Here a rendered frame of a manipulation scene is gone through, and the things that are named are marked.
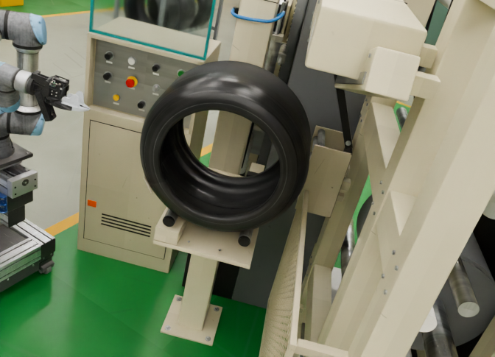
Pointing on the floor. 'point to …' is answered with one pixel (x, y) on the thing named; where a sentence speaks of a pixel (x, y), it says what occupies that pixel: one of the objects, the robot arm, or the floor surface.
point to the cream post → (231, 136)
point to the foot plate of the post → (170, 327)
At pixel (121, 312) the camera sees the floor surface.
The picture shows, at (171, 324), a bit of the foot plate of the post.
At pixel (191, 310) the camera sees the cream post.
